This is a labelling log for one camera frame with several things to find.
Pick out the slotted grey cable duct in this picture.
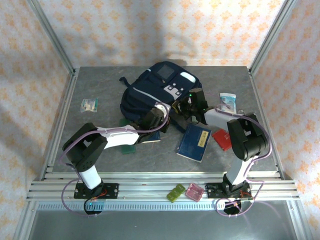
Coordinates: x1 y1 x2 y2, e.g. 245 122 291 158
37 201 291 212

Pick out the aluminium front rail beam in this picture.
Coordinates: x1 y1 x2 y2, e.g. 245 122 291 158
26 171 300 201

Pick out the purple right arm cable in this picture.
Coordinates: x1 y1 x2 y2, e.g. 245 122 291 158
204 93 273 218

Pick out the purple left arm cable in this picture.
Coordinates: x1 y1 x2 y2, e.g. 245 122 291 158
59 101 173 218

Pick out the grey metal shelf panel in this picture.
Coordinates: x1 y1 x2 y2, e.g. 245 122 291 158
22 210 301 240

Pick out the blue book with yellow label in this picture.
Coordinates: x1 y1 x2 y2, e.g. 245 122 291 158
176 123 213 164

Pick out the pink plastic pill box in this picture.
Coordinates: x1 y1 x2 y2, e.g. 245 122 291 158
185 182 205 202

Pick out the green plastic pill box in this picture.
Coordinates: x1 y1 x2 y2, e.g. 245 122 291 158
166 183 186 202

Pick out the aluminium frame post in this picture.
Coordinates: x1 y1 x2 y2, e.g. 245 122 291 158
26 0 77 76
248 0 298 76

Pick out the navy blue student backpack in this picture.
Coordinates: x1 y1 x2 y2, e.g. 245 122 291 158
118 61 203 133

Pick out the translucent green pencil case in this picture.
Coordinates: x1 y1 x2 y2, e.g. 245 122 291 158
119 118 137 155

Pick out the aluminium side rail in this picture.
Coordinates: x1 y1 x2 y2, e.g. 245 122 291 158
247 67 286 180
39 68 81 181

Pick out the red case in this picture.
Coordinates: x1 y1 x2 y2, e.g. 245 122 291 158
211 128 232 151

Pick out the green tissue packet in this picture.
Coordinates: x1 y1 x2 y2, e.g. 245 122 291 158
80 97 99 113

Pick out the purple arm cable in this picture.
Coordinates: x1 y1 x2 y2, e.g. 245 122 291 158
59 101 173 218
204 93 273 218

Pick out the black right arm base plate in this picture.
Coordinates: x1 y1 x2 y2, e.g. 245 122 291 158
205 181 251 200

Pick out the plain blue book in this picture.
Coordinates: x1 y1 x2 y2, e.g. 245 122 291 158
138 129 162 145

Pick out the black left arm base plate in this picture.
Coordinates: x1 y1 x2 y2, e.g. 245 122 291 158
73 182 120 200

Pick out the blue and white wipes packet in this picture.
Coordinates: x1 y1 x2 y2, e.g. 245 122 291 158
218 92 238 115

